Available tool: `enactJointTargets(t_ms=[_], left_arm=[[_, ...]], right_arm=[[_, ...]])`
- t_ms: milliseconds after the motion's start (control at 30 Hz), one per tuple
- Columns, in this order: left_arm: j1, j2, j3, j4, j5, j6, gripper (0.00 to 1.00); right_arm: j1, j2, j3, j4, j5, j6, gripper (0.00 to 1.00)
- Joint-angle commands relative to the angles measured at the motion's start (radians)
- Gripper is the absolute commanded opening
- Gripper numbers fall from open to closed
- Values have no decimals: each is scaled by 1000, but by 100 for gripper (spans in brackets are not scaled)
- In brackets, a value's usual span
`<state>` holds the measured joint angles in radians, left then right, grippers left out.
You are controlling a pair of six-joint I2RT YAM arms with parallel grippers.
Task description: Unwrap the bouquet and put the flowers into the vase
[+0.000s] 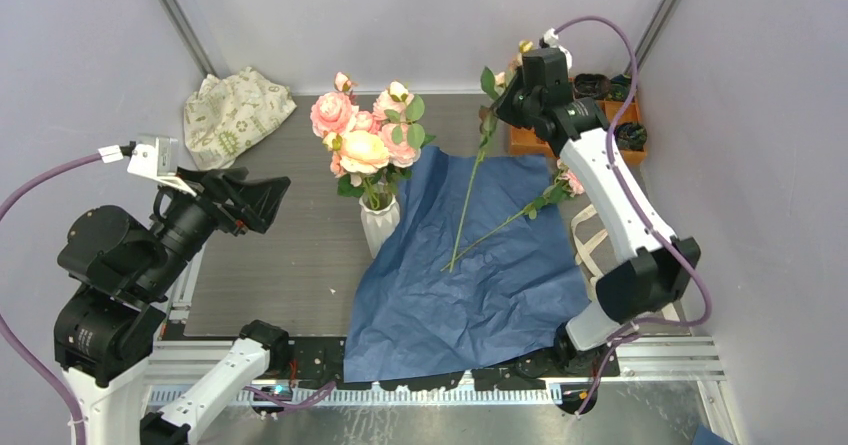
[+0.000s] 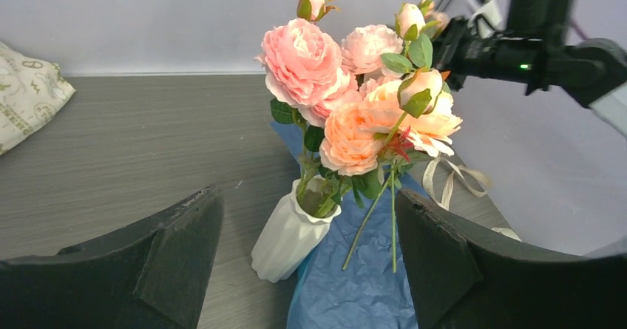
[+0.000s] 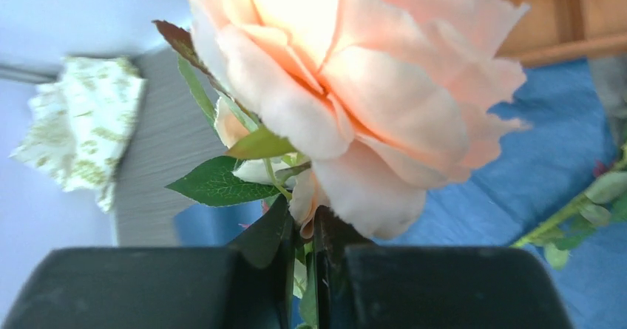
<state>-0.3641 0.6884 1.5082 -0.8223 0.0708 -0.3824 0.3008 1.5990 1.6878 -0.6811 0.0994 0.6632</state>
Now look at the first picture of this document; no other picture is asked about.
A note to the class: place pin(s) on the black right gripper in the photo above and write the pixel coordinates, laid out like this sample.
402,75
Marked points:
503,110

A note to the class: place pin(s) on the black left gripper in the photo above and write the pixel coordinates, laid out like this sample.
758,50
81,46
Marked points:
258,200

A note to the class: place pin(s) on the pink flower stem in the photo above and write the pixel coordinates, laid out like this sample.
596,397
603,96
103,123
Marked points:
334,114
399,112
493,86

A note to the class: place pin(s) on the beige printed ribbon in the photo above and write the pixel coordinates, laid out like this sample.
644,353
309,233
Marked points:
594,251

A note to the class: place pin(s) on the blue wrapping paper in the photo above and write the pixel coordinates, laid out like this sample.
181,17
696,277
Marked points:
514,283

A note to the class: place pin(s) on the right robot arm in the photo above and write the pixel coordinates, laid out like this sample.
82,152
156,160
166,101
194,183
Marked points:
655,265

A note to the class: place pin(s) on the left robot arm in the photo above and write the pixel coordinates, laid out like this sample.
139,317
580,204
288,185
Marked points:
104,335

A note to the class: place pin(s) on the white ribbed vase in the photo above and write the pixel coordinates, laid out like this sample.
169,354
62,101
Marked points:
378,225

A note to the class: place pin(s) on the wooden compartment tray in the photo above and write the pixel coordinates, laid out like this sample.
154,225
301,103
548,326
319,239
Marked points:
522,142

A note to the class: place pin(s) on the dark rolled fabric item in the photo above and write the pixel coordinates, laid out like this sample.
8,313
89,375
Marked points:
620,88
631,136
594,86

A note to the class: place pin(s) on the patterned cream cloth bag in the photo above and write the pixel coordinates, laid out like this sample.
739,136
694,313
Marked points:
227,116

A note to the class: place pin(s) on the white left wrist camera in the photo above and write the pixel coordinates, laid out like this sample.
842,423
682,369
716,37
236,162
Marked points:
152,157

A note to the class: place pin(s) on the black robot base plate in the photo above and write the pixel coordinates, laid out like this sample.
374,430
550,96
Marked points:
314,362

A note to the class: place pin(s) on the metal corner rail right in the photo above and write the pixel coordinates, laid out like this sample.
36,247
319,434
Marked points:
660,18

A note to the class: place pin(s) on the metal corner rail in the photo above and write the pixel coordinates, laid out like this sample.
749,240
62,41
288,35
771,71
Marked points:
660,18
180,21

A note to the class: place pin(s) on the metal corner rail left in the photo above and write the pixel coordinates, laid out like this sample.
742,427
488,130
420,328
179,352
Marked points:
180,21

